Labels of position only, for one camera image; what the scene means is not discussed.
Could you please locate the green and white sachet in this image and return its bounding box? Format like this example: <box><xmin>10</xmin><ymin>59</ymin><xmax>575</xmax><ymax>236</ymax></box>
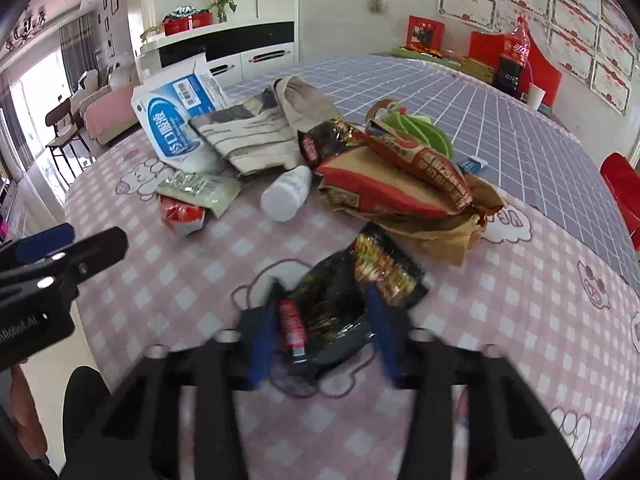
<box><xmin>156</xmin><ymin>170</ymin><xmax>242</xmax><ymax>218</ymax></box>

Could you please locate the red gift box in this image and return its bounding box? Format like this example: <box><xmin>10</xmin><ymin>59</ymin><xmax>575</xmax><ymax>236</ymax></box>
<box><xmin>468</xmin><ymin>30</ymin><xmax>563</xmax><ymax>108</ymax></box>

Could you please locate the white and black sideboard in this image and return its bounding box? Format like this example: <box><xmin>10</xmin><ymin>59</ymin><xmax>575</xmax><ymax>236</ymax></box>
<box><xmin>140</xmin><ymin>21</ymin><xmax>296</xmax><ymax>91</ymax></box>

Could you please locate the green plush toy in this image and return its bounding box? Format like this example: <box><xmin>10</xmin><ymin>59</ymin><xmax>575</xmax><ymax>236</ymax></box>
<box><xmin>367</xmin><ymin>100</ymin><xmax>455</xmax><ymax>158</ymax></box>

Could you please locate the grey curtain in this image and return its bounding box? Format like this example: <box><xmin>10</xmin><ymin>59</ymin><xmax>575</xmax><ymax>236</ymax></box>
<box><xmin>60</xmin><ymin>12</ymin><xmax>101</xmax><ymax>78</ymax></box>

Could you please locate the red round tin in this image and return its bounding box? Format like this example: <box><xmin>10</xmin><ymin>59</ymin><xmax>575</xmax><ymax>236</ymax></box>
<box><xmin>162</xmin><ymin>6</ymin><xmax>215</xmax><ymax>37</ymax></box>

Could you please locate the black and red snack packet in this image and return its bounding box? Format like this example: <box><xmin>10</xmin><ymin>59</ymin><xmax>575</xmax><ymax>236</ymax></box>
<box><xmin>297</xmin><ymin>119</ymin><xmax>371</xmax><ymax>171</ymax></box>

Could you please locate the white plastic bottle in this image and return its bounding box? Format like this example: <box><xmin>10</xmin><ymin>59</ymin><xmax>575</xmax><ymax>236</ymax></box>
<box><xmin>260</xmin><ymin>165</ymin><xmax>313</xmax><ymax>223</ymax></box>

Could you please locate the yellow-green box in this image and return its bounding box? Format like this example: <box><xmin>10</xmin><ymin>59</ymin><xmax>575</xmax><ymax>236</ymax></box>
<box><xmin>450</xmin><ymin>55</ymin><xmax>496</xmax><ymax>81</ymax></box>

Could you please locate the person's black trouser leg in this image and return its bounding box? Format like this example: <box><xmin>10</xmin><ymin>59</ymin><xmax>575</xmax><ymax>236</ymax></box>
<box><xmin>62</xmin><ymin>366</ymin><xmax>118</xmax><ymax>466</ymax></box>

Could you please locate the brown and red paper bag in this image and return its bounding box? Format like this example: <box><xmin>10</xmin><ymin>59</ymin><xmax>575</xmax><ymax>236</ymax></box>
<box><xmin>315</xmin><ymin>150</ymin><xmax>508</xmax><ymax>267</ymax></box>

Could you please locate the person's left forearm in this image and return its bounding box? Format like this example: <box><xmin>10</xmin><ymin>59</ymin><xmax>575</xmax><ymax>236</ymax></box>
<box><xmin>0</xmin><ymin>362</ymin><xmax>48</xmax><ymax>461</ymax></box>

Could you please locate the red foil wrapper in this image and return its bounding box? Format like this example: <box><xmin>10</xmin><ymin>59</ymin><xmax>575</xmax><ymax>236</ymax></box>
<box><xmin>159</xmin><ymin>195</ymin><xmax>208</xmax><ymax>237</ymax></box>

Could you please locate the pink sofa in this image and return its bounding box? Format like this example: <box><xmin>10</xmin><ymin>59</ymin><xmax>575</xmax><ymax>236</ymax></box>
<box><xmin>70</xmin><ymin>67</ymin><xmax>143</xmax><ymax>146</ymax></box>

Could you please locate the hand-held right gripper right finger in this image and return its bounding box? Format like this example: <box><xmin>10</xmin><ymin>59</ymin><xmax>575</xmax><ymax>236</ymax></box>
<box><xmin>365</xmin><ymin>285</ymin><xmax>586</xmax><ymax>480</ymax></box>

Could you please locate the red chair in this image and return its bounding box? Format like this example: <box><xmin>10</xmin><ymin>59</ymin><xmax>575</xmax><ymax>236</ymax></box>
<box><xmin>600</xmin><ymin>152</ymin><xmax>640</xmax><ymax>251</ymax></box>

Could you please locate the white and blue carton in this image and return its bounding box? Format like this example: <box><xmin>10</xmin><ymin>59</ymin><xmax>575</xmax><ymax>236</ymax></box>
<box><xmin>131</xmin><ymin>54</ymin><xmax>236</xmax><ymax>173</ymax></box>

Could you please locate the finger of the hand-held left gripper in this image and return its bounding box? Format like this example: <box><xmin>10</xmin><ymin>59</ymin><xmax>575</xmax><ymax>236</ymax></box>
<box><xmin>0</xmin><ymin>226</ymin><xmax>129</xmax><ymax>306</ymax></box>
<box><xmin>0</xmin><ymin>223</ymin><xmax>76</xmax><ymax>267</ymax></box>

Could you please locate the long red snack bag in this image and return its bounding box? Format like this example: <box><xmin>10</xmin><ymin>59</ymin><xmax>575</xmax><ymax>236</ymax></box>
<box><xmin>365</xmin><ymin>130</ymin><xmax>473</xmax><ymax>211</ymax></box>

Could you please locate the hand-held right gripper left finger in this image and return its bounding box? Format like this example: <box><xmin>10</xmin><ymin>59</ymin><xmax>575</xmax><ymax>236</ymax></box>
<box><xmin>60</xmin><ymin>305</ymin><xmax>281</xmax><ymax>480</ymax></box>

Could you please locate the pink checked tablecloth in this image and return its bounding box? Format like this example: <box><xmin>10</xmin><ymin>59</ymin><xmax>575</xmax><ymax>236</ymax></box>
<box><xmin>64</xmin><ymin>130</ymin><xmax>640</xmax><ymax>480</ymax></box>

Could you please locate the red picture frame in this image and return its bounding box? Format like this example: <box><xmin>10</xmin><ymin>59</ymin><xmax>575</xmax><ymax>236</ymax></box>
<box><xmin>404</xmin><ymin>16</ymin><xmax>446</xmax><ymax>53</ymax></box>

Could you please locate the potted green plant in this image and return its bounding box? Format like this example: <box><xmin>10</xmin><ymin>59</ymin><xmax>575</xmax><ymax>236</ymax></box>
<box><xmin>201</xmin><ymin>0</ymin><xmax>237</xmax><ymax>25</ymax></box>

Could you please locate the beige folded cloth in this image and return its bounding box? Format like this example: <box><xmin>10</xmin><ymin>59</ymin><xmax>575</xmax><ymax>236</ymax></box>
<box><xmin>272</xmin><ymin>76</ymin><xmax>351</xmax><ymax>168</ymax></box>

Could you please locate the chandelier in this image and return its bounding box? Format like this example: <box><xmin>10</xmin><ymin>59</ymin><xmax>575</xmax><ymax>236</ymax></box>
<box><xmin>5</xmin><ymin>5</ymin><xmax>48</xmax><ymax>51</ymax></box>

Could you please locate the wall of framed certificates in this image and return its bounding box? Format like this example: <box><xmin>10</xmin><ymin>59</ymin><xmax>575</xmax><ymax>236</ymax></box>
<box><xmin>437</xmin><ymin>0</ymin><xmax>640</xmax><ymax>116</ymax></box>

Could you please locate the wooden chair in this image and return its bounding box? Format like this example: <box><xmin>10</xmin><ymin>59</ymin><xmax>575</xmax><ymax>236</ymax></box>
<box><xmin>45</xmin><ymin>97</ymin><xmax>93</xmax><ymax>176</ymax></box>

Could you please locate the grey grid tablecloth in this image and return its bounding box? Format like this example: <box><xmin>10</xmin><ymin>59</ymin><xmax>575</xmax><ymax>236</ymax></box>
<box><xmin>222</xmin><ymin>55</ymin><xmax>640</xmax><ymax>281</ymax></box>

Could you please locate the cola bottle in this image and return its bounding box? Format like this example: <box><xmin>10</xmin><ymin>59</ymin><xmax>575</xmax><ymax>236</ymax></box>
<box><xmin>492</xmin><ymin>16</ymin><xmax>532</xmax><ymax>98</ymax></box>

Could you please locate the green flat box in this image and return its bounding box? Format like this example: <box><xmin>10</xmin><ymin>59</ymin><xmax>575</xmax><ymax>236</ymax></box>
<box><xmin>392</xmin><ymin>46</ymin><xmax>451</xmax><ymax>61</ymax></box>

